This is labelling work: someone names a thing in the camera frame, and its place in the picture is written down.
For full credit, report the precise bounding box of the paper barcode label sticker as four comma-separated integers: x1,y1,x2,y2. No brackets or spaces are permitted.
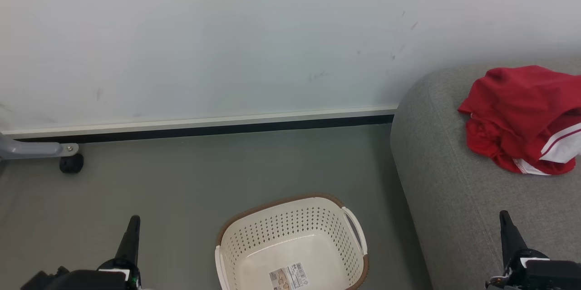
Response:
269,262,310,290

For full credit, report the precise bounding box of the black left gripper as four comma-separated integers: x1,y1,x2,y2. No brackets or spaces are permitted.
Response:
20,216,142,290

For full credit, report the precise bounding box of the grey fabric sofa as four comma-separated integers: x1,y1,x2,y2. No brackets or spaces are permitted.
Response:
390,56,581,290

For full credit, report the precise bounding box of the black caster wheel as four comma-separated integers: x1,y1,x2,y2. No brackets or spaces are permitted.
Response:
59,153,84,173

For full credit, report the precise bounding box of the white and black baseboard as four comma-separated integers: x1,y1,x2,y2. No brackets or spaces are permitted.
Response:
0,105,399,143

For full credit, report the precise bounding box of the red garment with white stripes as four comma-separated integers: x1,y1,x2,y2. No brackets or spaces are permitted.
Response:
458,65,581,176

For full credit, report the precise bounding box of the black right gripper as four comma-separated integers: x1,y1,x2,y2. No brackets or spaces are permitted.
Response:
486,211,581,290

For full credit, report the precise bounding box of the grey metal stand leg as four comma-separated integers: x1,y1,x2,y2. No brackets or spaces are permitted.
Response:
0,132,80,160

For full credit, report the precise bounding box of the cream laundry basket brown rim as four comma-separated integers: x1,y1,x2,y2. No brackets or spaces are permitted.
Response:
215,193,369,290

